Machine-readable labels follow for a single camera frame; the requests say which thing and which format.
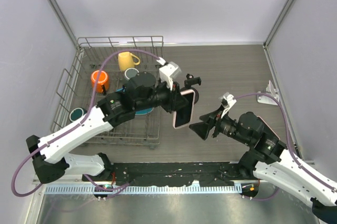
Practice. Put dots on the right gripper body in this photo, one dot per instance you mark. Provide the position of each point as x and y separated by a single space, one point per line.
227 126

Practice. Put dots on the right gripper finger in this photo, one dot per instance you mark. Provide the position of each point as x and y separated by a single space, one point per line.
202 129
213 117

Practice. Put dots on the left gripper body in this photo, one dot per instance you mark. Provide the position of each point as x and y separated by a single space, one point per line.
168 97

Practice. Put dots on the pink phone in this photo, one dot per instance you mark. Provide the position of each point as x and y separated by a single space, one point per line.
183 116
267 129

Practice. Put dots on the white phone stand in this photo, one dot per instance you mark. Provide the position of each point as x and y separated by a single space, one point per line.
269 95

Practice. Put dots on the black phone stand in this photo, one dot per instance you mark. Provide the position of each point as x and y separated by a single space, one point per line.
189 85

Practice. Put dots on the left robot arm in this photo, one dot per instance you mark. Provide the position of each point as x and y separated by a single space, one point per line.
52 157

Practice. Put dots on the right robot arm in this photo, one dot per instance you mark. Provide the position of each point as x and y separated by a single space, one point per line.
270 159

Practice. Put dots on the blue plate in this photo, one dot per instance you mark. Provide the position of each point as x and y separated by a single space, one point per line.
138 113

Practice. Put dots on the grey mug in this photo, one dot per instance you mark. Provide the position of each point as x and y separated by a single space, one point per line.
130 73

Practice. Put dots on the yellow mug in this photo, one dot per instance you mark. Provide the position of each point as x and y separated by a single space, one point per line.
127 60

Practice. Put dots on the orange mug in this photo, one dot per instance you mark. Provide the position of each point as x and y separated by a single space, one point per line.
103 81

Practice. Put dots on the dark teal mug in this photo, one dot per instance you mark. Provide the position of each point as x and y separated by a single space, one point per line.
77 113

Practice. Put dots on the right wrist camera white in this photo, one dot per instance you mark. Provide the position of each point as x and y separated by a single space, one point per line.
227 102

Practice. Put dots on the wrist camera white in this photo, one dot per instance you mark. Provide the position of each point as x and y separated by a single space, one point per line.
227 102
168 71

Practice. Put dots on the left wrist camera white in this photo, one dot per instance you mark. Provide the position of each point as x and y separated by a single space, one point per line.
168 71

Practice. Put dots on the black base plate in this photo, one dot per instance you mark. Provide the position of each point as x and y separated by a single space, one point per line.
176 174

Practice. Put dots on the slotted cable duct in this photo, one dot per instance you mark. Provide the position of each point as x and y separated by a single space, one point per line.
194 188

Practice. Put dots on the wire dish rack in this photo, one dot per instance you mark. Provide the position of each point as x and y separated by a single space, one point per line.
75 89

